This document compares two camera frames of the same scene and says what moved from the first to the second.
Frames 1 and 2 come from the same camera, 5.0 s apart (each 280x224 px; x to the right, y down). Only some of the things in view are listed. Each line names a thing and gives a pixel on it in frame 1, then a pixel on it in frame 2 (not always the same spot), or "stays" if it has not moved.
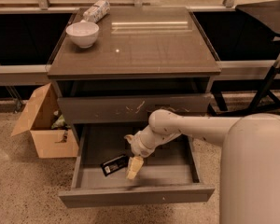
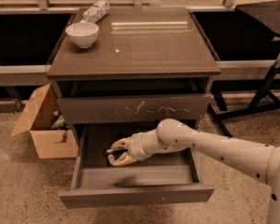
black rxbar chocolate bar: x=115 y=165 -> x=114 y=154
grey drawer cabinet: x=111 y=75 stays
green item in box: x=60 y=123 stays
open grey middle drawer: x=168 y=175 stays
